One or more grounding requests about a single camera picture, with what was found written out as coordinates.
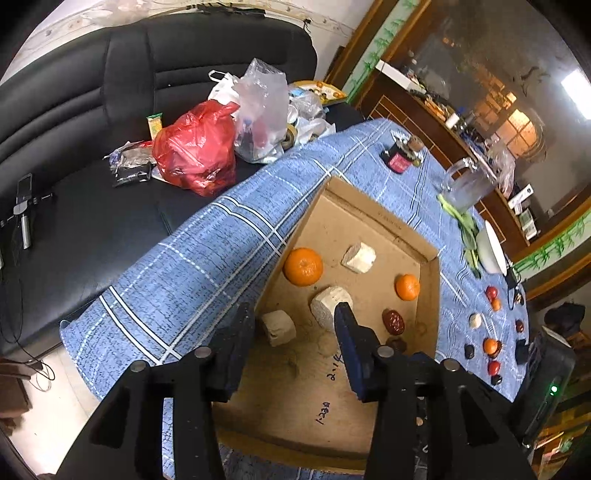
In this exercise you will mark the red plastic bag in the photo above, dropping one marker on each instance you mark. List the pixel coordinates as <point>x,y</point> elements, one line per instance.
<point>194,147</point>

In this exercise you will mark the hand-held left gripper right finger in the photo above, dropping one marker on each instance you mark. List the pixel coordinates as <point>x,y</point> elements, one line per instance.
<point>352,355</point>

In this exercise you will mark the white plastic bag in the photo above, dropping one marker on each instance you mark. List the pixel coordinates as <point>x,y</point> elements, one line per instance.
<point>221,92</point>

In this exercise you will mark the dark red apple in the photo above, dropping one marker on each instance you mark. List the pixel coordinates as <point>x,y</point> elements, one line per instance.
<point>520,326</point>

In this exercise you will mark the green scallions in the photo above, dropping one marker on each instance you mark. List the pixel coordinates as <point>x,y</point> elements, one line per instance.
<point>468,230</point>

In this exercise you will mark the blue plaid tablecloth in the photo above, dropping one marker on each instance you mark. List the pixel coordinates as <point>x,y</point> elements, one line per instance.
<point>221,240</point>

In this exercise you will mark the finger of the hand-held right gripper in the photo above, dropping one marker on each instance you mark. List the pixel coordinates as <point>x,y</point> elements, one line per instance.
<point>521,351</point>

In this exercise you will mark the small dark date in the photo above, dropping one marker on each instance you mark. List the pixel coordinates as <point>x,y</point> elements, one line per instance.
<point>469,352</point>

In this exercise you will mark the clear glass pitcher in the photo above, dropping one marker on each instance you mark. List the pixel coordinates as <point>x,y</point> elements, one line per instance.
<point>466,189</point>

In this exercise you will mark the small red tomato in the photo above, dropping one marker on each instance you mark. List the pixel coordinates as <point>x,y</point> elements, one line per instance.
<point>491,292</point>

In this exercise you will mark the yellow green snack packet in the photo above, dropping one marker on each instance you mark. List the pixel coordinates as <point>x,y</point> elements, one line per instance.
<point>154,127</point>

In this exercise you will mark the silver foil wrapper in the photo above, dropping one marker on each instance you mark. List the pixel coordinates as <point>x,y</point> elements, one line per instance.
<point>129,154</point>

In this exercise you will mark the dark purple plum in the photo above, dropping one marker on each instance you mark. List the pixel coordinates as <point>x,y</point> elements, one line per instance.
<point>497,381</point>

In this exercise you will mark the long white box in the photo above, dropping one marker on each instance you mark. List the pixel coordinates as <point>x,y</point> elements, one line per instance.
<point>392,74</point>

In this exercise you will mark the clear plastic bag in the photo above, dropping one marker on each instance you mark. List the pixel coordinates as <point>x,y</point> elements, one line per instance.
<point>261,101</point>

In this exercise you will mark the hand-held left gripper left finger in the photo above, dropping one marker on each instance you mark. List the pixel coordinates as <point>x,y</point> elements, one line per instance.
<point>236,353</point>

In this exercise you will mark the brown cardboard box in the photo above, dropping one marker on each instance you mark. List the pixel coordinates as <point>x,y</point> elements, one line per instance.
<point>364,212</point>

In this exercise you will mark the small tangerine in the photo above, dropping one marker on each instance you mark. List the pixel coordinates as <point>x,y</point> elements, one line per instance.
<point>496,305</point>

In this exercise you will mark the wooden stool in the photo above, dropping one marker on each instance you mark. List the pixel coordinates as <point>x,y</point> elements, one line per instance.
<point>14,392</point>

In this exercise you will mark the white basin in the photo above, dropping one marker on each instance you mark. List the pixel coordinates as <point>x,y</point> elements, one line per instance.
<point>491,251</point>

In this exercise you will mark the black packet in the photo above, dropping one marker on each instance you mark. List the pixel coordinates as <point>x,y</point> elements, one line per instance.
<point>131,175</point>

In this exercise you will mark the phone on handheld gimbal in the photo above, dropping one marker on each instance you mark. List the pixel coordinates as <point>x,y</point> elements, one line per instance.
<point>23,194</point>

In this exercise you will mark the dark jar with pink label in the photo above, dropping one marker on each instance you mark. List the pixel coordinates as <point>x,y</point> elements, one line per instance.
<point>399,161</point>

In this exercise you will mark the black leather sofa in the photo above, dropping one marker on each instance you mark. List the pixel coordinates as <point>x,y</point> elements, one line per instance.
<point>92,69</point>

